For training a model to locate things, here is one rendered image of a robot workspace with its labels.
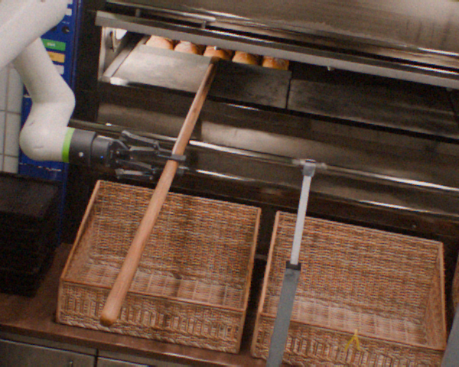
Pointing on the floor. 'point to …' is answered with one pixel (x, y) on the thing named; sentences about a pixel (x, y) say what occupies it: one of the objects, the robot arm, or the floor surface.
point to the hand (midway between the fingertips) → (170, 164)
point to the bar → (458, 339)
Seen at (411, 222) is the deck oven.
